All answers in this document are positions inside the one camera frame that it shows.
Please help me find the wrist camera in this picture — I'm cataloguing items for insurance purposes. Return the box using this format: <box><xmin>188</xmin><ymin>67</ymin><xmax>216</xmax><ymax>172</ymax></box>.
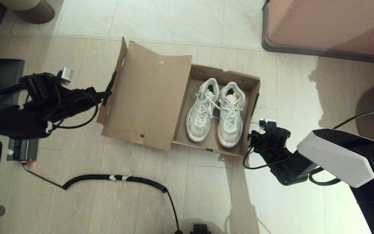
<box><xmin>59</xmin><ymin>67</ymin><xmax>74</xmax><ymax>82</ymax></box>
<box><xmin>258</xmin><ymin>118</ymin><xmax>277</xmax><ymax>131</ymax></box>

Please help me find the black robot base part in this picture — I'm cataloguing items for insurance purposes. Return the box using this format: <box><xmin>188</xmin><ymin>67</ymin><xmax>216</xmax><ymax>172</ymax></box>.
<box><xmin>190</xmin><ymin>224</ymin><xmax>212</xmax><ymax>234</ymax></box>

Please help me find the black coiled cable white tape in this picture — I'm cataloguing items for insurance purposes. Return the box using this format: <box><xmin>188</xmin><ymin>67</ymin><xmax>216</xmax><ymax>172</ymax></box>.
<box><xmin>23</xmin><ymin>162</ymin><xmax>183</xmax><ymax>234</ymax></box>

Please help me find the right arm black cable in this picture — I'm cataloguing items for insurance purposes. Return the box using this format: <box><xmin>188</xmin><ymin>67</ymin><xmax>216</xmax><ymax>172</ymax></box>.
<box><xmin>243</xmin><ymin>110</ymin><xmax>374</xmax><ymax>170</ymax></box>

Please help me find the grey power supply box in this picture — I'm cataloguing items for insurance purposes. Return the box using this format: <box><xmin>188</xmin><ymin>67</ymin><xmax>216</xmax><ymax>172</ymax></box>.
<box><xmin>7</xmin><ymin>138</ymin><xmax>40</xmax><ymax>162</ymax></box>

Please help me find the white lace-up sneaker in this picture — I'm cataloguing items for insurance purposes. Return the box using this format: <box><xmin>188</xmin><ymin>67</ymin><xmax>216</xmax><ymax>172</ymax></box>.
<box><xmin>217</xmin><ymin>81</ymin><xmax>246</xmax><ymax>149</ymax></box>
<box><xmin>185</xmin><ymin>78</ymin><xmax>220</xmax><ymax>143</ymax></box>

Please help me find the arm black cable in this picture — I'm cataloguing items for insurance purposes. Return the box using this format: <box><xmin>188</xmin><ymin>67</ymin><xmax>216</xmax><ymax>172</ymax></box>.
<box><xmin>243</xmin><ymin>110</ymin><xmax>374</xmax><ymax>170</ymax></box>
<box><xmin>0</xmin><ymin>97</ymin><xmax>99</xmax><ymax>130</ymax></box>

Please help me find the beige ribbed cylinder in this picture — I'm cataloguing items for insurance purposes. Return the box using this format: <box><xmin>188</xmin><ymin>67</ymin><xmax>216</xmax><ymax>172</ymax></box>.
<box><xmin>0</xmin><ymin>0</ymin><xmax>55</xmax><ymax>24</ymax></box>

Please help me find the pink upholstered furniture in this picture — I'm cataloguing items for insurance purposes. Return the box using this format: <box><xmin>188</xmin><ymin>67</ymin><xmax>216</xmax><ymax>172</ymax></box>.
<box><xmin>262</xmin><ymin>0</ymin><xmax>374</xmax><ymax>65</ymax></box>

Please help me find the black square stand base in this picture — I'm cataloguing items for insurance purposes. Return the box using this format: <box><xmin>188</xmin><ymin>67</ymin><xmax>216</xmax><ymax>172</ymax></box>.
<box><xmin>0</xmin><ymin>58</ymin><xmax>25</xmax><ymax>108</ymax></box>

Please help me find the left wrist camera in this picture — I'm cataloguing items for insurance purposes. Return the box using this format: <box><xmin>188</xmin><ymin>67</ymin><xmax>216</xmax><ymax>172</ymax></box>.
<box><xmin>59</xmin><ymin>67</ymin><xmax>74</xmax><ymax>82</ymax></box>

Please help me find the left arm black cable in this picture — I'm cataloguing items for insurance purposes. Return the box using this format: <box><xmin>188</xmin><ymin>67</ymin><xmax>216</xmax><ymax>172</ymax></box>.
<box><xmin>0</xmin><ymin>97</ymin><xmax>99</xmax><ymax>130</ymax></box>

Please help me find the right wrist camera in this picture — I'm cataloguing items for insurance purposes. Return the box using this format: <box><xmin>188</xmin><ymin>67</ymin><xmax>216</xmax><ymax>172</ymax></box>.
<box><xmin>258</xmin><ymin>118</ymin><xmax>277</xmax><ymax>131</ymax></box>

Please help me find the brown cardboard shoe box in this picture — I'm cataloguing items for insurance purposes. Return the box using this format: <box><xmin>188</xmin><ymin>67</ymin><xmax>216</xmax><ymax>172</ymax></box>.
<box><xmin>96</xmin><ymin>37</ymin><xmax>261</xmax><ymax>158</ymax></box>

